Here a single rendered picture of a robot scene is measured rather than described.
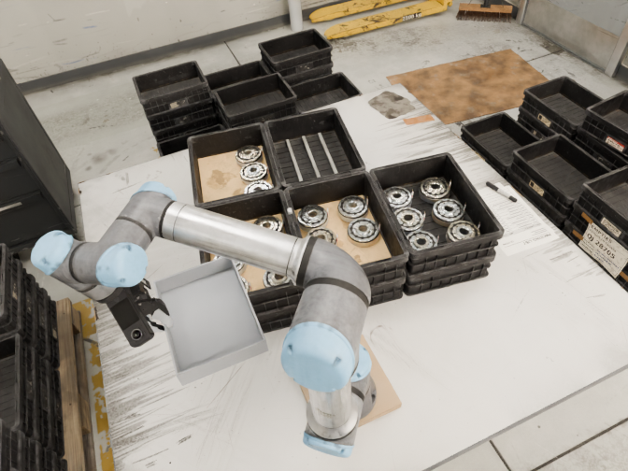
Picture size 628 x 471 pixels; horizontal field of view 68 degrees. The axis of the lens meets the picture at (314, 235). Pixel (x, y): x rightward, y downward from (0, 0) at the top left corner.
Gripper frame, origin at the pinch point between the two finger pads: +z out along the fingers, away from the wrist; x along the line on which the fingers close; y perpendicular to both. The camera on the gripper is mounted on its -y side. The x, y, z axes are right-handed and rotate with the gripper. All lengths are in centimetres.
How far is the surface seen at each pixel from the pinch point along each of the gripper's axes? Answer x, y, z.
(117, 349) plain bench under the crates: 31, 28, 30
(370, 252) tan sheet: -53, 12, 42
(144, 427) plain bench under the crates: 28.9, -0.8, 30.5
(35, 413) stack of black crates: 79, 40, 49
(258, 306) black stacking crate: -15.5, 10.0, 28.6
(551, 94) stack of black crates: -205, 90, 135
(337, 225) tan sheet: -50, 28, 41
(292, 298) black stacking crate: -25.1, 7.7, 31.6
